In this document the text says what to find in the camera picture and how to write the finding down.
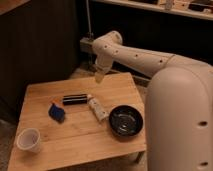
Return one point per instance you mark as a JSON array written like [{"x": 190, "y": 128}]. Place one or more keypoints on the white plastic bottle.
[{"x": 97, "y": 108}]

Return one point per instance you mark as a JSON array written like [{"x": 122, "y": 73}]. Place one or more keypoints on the wooden shelf with items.
[{"x": 200, "y": 9}]

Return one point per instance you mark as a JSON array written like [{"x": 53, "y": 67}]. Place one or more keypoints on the blue crumpled cloth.
[{"x": 56, "y": 113}]

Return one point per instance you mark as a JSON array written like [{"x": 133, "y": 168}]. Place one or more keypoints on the white plastic cup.
[{"x": 29, "y": 140}]

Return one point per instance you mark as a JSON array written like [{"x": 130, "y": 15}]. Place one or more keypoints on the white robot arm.
[{"x": 178, "y": 104}]

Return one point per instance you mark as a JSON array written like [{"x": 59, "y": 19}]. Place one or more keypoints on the black round bowl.
[{"x": 125, "y": 121}]

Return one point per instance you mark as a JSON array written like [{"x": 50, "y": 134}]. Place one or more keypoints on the wooden beam with pole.
[{"x": 87, "y": 42}]

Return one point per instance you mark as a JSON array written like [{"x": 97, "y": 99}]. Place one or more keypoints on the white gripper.
[{"x": 103, "y": 64}]

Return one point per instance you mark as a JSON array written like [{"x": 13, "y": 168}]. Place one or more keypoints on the black cylindrical can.
[{"x": 75, "y": 99}]

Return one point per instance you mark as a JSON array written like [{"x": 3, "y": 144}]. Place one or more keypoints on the small wooden table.
[{"x": 80, "y": 138}]

